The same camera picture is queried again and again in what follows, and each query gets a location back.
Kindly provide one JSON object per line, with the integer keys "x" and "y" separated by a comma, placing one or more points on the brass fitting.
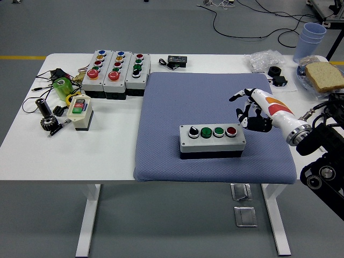
{"x": 79, "y": 78}

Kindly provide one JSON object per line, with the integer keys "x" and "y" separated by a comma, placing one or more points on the black pen tool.
{"x": 57, "y": 129}

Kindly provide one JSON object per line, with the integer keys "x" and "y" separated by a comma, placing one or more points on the metal floor socket plate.
{"x": 245, "y": 217}
{"x": 240, "y": 192}

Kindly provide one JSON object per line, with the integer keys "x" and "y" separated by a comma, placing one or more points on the white paper sheet under servo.
{"x": 291, "y": 87}

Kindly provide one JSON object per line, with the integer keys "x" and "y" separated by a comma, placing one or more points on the yellow tape roll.
{"x": 68, "y": 100}

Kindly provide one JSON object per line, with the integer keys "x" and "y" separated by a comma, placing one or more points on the grey box with selector knob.
{"x": 135, "y": 82}

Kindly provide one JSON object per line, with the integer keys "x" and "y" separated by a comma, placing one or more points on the white bread slice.
{"x": 325, "y": 75}

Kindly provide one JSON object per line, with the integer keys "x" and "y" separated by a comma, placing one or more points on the grey five-button box, mushroom button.
{"x": 114, "y": 86}
{"x": 90, "y": 83}

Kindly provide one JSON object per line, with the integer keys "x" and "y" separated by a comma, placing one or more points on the black power adapter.
{"x": 59, "y": 73}

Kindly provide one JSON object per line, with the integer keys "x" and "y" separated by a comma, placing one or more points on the black digital meter module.
{"x": 177, "y": 59}

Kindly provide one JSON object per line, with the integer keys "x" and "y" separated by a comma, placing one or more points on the black metal cylinder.
{"x": 44, "y": 108}

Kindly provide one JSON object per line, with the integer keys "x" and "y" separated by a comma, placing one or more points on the blue-grey fabric mat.
{"x": 166, "y": 107}

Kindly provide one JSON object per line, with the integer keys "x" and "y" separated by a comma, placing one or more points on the light blue plastic cup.
{"x": 309, "y": 41}
{"x": 313, "y": 28}
{"x": 305, "y": 52}

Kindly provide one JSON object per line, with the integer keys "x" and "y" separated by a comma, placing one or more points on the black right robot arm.
{"x": 322, "y": 139}

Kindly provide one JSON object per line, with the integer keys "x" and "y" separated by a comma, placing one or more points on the green tape roll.
{"x": 63, "y": 91}

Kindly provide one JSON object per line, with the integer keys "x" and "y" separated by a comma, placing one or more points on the aluminium frame with black leg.
{"x": 333, "y": 16}

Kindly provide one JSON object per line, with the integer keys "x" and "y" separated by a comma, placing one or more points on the white table leg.
{"x": 87, "y": 228}
{"x": 279, "y": 228}

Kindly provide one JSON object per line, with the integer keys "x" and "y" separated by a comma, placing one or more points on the grey four-button control box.
{"x": 209, "y": 146}

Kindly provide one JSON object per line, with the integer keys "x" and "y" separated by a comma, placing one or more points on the clear plastic bag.
{"x": 262, "y": 60}

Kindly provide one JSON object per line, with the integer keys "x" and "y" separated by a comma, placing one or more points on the small black toothed part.
{"x": 59, "y": 110}

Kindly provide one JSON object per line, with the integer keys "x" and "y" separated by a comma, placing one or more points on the brown bread slice in wrap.
{"x": 311, "y": 60}

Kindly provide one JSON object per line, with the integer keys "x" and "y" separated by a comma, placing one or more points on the black bevel gear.
{"x": 49, "y": 123}

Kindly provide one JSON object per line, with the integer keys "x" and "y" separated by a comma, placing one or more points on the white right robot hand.
{"x": 276, "y": 110}

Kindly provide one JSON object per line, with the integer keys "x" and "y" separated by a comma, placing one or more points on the cream switch box, red green keys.
{"x": 80, "y": 121}

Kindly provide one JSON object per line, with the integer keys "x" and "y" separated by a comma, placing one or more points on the blue plate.
{"x": 302, "y": 78}

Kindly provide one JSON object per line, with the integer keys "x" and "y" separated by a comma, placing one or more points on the small black servo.
{"x": 279, "y": 81}

